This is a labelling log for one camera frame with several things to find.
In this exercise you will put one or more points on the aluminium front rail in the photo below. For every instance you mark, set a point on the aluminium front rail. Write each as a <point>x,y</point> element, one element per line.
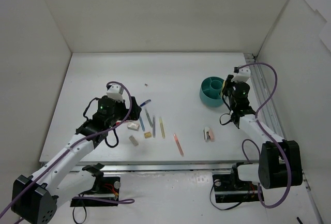
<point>168,166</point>

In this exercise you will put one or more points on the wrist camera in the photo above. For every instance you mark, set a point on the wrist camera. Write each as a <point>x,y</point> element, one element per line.
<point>241,74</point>
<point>115,92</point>

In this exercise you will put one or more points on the purple slim highlighter pen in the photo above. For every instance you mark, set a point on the purple slim highlighter pen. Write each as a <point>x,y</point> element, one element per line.
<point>154,127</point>

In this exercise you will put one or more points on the aluminium right rail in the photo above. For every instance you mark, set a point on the aluminium right rail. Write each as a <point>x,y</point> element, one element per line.
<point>268,113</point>

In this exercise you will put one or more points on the yellow slim highlighter pen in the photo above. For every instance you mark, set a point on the yellow slim highlighter pen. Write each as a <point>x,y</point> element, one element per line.
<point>162,128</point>

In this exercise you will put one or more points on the dirty white eraser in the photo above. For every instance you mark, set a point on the dirty white eraser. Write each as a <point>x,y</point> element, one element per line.
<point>133,140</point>

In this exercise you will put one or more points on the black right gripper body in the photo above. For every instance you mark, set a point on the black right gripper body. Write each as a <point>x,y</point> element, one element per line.
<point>227,86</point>

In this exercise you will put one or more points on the yellow eraser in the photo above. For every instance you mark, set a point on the yellow eraser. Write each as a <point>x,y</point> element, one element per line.
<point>147,135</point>

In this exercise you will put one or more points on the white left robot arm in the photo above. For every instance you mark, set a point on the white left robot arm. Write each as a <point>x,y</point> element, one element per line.
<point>37,197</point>

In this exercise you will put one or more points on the green slim highlighter pen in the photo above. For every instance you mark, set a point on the green slim highlighter pen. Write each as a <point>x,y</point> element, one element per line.
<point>148,117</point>

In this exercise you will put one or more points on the orange slim highlighter pen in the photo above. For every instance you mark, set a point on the orange slim highlighter pen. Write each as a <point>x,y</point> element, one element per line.
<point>178,145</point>

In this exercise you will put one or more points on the teal round desk organizer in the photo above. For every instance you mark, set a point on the teal round desk organizer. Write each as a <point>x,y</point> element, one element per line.
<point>210,92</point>

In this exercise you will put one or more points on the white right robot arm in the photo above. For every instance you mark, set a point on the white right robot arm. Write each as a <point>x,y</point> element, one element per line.
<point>279,159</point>

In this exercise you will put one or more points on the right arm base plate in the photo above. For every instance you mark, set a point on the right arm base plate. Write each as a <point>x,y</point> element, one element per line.
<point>228,190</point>

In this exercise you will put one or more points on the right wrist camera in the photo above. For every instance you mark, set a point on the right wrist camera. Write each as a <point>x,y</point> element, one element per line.
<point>241,74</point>

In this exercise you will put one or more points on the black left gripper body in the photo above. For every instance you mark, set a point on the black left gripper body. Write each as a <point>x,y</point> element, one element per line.
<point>132,108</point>

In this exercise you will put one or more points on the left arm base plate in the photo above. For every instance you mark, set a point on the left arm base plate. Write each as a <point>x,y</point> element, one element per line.
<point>107,190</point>

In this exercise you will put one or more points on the blue slim highlighter pen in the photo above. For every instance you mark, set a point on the blue slim highlighter pen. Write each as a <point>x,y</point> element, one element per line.
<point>142,124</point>

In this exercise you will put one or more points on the fat yellow highlighter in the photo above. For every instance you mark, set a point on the fat yellow highlighter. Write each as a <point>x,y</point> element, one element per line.
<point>223,88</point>

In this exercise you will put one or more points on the small white pink stapler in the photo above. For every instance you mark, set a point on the small white pink stapler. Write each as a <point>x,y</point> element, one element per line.
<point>208,134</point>

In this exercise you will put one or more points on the aluminium rail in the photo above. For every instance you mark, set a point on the aluminium rail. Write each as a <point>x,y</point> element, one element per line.
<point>268,113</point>
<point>168,166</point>

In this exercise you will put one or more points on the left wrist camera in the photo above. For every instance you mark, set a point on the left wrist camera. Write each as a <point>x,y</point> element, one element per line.
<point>115,92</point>

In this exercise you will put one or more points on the blue gel pen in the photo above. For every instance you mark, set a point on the blue gel pen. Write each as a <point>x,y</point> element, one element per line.
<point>145,103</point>

